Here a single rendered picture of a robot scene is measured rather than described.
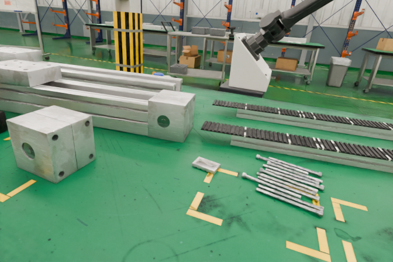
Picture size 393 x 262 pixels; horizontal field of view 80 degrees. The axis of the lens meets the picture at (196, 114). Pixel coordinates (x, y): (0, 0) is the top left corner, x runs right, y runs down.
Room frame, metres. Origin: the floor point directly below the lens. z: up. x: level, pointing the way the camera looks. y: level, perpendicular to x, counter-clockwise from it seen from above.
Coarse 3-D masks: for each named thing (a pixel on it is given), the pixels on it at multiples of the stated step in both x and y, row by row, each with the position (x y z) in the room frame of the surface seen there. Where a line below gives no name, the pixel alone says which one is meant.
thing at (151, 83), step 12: (72, 72) 0.77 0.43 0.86; (84, 72) 0.78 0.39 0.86; (96, 72) 0.83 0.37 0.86; (108, 72) 0.82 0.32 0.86; (120, 72) 0.82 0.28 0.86; (108, 84) 0.74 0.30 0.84; (120, 84) 0.75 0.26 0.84; (132, 84) 0.74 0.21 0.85; (144, 84) 0.72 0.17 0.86; (156, 84) 0.71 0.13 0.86; (168, 84) 0.70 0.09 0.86; (180, 84) 0.77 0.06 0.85
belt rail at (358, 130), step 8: (240, 112) 0.69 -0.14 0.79; (248, 112) 0.68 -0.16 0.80; (256, 112) 0.68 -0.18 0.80; (264, 112) 0.67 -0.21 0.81; (264, 120) 0.67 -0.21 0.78; (272, 120) 0.67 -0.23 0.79; (280, 120) 0.66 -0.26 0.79; (288, 120) 0.66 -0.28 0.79; (296, 120) 0.66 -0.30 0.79; (304, 120) 0.65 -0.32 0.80; (312, 120) 0.64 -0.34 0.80; (320, 120) 0.64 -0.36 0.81; (312, 128) 0.64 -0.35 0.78; (320, 128) 0.64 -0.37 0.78; (328, 128) 0.63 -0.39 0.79; (336, 128) 0.63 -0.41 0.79; (344, 128) 0.63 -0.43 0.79; (352, 128) 0.62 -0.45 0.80; (360, 128) 0.62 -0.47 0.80; (368, 128) 0.61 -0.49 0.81; (368, 136) 0.61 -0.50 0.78; (376, 136) 0.61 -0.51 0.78; (384, 136) 0.61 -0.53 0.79; (392, 136) 0.60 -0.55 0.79
